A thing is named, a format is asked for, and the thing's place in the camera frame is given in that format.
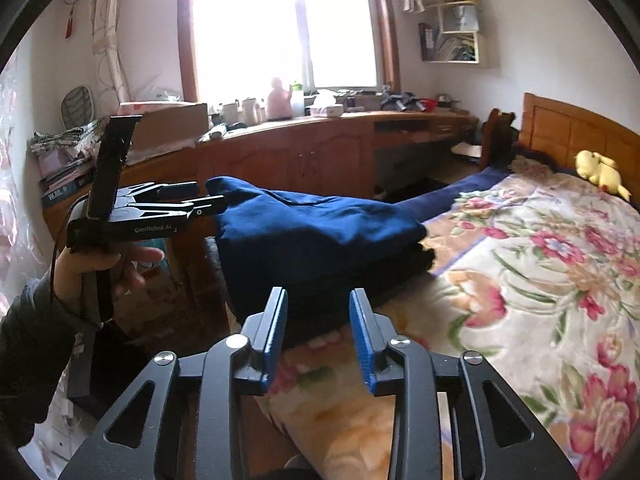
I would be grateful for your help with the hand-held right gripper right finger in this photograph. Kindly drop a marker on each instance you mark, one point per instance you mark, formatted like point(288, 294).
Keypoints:
point(364, 345)

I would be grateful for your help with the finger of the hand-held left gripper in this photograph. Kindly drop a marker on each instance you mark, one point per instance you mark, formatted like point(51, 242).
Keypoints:
point(195, 209)
point(165, 191)

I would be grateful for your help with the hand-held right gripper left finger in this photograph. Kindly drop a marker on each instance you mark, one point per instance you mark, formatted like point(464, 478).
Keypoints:
point(274, 340)

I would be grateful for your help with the blue suit jacket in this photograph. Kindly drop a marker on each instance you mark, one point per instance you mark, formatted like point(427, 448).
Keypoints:
point(310, 225)

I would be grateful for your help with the person's left forearm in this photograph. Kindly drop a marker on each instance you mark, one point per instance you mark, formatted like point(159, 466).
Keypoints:
point(35, 360)

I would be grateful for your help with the person's left hand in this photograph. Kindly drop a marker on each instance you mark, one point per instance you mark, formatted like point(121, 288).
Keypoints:
point(72, 280)

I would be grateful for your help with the large cardboard box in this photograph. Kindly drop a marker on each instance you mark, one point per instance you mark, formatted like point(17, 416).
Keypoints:
point(165, 125)

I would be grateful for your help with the stack of cloths and books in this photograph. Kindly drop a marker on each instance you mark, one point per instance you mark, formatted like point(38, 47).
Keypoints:
point(62, 160)

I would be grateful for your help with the white kettle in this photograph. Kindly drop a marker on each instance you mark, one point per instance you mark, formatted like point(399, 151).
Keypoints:
point(230, 112)

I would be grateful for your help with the white jug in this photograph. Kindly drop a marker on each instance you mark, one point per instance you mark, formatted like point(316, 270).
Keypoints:
point(250, 110)

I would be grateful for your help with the long wooden desk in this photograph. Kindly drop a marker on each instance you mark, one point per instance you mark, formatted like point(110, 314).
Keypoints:
point(300, 150)

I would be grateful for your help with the round grey fan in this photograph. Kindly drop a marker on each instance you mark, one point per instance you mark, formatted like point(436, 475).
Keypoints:
point(79, 106)

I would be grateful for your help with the green-capped bottle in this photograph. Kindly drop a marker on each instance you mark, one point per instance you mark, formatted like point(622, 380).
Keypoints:
point(298, 100)

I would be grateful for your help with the patterned curtain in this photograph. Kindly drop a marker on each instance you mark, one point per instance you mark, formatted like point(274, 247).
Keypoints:
point(112, 35)

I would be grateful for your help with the floral blanket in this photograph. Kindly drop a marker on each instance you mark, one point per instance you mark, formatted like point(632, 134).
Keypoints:
point(525, 310)

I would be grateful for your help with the white tissue box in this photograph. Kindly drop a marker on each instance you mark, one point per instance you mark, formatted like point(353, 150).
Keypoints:
point(326, 106)

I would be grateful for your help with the dark blue bed sheet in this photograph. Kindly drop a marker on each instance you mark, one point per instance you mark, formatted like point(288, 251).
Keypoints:
point(450, 192)

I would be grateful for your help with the red tassel ornament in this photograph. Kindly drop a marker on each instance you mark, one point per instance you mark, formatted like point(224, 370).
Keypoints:
point(71, 15)

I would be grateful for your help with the window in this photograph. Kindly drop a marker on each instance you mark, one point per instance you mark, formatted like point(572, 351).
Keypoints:
point(285, 25)

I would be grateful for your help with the white paper sheet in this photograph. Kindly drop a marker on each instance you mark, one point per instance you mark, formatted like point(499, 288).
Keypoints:
point(466, 151)

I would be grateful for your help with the black metal tool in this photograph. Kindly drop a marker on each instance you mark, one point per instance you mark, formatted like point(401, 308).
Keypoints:
point(400, 101)

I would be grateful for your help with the red bowl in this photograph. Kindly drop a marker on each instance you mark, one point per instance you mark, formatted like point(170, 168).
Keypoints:
point(431, 105)

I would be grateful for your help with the wooden chair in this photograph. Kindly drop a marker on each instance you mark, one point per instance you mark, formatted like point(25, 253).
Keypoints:
point(497, 135)

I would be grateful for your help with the steel pot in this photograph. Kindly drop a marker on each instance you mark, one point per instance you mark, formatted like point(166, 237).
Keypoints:
point(442, 97)

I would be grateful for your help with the dark file folders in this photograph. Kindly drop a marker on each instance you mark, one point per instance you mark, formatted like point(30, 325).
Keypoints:
point(427, 42)

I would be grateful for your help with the yellow plush toy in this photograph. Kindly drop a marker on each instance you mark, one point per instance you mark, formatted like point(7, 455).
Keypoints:
point(597, 170)

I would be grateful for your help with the wooden bed headboard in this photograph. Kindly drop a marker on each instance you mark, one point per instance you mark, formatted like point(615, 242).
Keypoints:
point(565, 127)

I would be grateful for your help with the stack of papers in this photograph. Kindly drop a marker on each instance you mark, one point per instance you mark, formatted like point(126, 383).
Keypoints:
point(456, 49)

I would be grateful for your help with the white paper bag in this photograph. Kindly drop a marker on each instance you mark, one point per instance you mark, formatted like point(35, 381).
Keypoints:
point(462, 17)

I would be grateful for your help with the white wall shelf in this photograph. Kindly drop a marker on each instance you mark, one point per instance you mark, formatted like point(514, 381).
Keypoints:
point(487, 50)

